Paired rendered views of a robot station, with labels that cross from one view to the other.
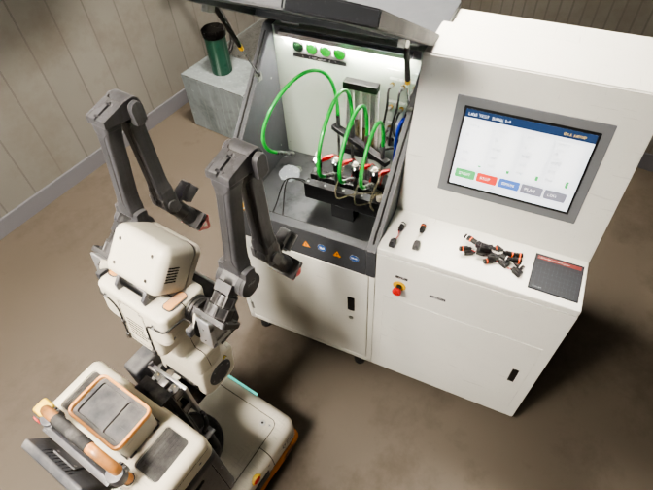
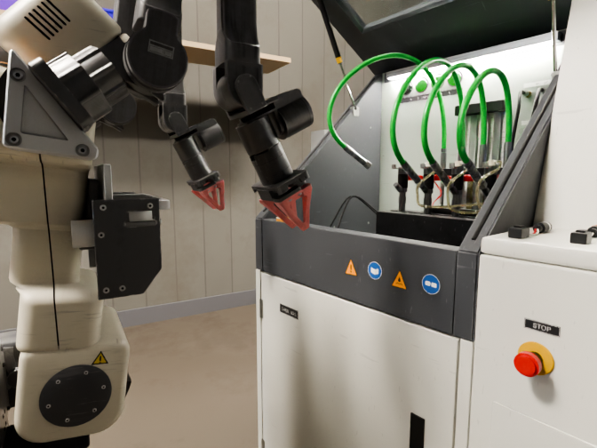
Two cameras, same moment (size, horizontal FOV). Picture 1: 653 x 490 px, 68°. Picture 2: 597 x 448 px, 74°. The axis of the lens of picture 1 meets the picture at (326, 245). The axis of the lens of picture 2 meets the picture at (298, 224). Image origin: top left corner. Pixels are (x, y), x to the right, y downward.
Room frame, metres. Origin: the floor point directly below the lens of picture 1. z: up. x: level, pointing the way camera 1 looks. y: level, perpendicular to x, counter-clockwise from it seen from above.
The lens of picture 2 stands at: (0.38, -0.16, 1.09)
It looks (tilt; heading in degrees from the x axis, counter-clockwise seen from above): 7 degrees down; 23
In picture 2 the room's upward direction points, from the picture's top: straight up
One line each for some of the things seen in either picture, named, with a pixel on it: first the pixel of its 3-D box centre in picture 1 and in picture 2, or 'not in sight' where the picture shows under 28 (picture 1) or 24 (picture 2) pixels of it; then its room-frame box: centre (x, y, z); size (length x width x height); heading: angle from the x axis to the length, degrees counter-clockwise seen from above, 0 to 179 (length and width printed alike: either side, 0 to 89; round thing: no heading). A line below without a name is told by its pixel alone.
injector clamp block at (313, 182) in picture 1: (346, 198); (439, 243); (1.45, -0.10, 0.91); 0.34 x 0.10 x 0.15; 62
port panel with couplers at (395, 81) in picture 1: (399, 109); (540, 128); (1.63, -0.33, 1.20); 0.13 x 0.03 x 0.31; 62
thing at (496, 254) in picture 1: (493, 253); not in sight; (1.03, -0.57, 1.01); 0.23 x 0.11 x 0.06; 62
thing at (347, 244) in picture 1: (295, 235); (340, 261); (1.30, 0.12, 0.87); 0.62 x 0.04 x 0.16; 62
